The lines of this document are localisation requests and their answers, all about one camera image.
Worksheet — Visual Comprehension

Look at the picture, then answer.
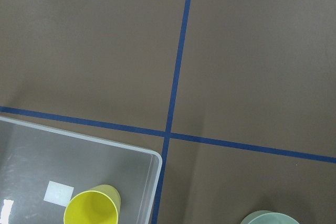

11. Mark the yellow plastic cup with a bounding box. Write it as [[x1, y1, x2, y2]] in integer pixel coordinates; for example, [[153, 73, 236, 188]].
[[64, 185, 121, 223]]

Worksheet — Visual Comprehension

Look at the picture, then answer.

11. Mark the clear plastic storage box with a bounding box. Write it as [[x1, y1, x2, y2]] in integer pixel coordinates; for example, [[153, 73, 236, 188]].
[[1, 117, 162, 223]]

